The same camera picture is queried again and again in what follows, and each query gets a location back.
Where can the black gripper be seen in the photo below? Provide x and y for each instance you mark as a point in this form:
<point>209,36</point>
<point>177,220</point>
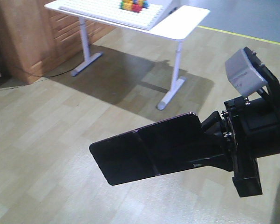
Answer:
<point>254,124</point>

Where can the black foldable smartphone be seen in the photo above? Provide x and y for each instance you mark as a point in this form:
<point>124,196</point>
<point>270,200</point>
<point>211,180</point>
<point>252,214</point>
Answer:
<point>161,148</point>

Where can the white desk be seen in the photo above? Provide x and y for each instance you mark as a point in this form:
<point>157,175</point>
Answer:
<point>175,23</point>

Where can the colourful building block pile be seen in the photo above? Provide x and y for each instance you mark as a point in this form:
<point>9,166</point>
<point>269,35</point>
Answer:
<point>134,5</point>

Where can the white studded building baseplate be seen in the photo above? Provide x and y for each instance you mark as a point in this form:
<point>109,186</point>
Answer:
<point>109,10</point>

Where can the wooden cabinet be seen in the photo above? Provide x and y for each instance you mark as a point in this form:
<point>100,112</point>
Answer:
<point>34,39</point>

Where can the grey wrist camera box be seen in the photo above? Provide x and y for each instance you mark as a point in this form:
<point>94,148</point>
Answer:
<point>242,74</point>

